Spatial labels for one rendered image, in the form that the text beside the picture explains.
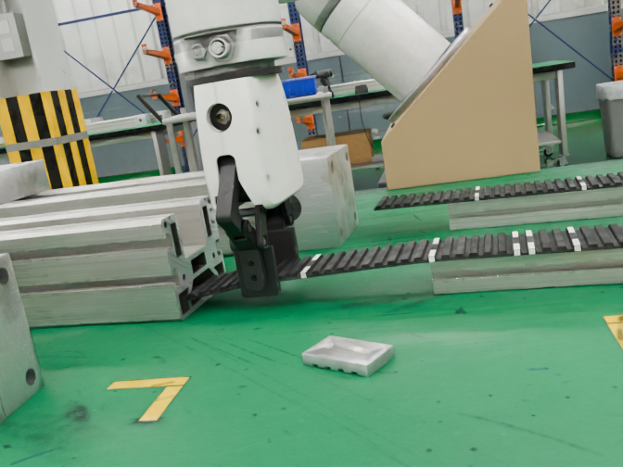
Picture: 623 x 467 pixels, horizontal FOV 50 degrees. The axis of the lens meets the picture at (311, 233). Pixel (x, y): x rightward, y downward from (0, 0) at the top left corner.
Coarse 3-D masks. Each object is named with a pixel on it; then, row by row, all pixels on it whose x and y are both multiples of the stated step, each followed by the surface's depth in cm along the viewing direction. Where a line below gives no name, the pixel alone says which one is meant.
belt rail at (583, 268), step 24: (432, 264) 50; (456, 264) 50; (480, 264) 49; (504, 264) 49; (528, 264) 48; (552, 264) 49; (576, 264) 48; (600, 264) 48; (456, 288) 50; (480, 288) 50; (504, 288) 49; (528, 288) 49
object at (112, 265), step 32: (0, 224) 65; (32, 224) 64; (64, 224) 63; (96, 224) 55; (128, 224) 53; (160, 224) 52; (192, 224) 59; (32, 256) 57; (64, 256) 56; (96, 256) 54; (128, 256) 54; (160, 256) 53; (192, 256) 57; (32, 288) 58; (64, 288) 57; (96, 288) 56; (128, 288) 54; (160, 288) 54; (192, 288) 61; (32, 320) 58; (64, 320) 57; (96, 320) 56; (128, 320) 55; (160, 320) 54
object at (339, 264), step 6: (342, 252) 55; (354, 252) 55; (336, 258) 54; (342, 258) 55; (348, 258) 53; (354, 258) 54; (330, 264) 52; (336, 264) 53; (342, 264) 52; (348, 264) 52; (324, 270) 51; (330, 270) 51; (336, 270) 51; (342, 270) 51
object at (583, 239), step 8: (568, 232) 49; (576, 232) 50; (584, 232) 49; (592, 232) 49; (568, 240) 48; (576, 240) 47; (584, 240) 48; (592, 240) 46; (576, 248) 46; (584, 248) 46; (592, 248) 46; (600, 248) 46
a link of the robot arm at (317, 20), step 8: (304, 0) 104; (312, 0) 103; (320, 0) 103; (328, 0) 102; (336, 0) 102; (304, 8) 105; (312, 8) 104; (320, 8) 104; (328, 8) 103; (304, 16) 107; (312, 16) 105; (320, 16) 104; (328, 16) 104; (312, 24) 108; (320, 24) 106
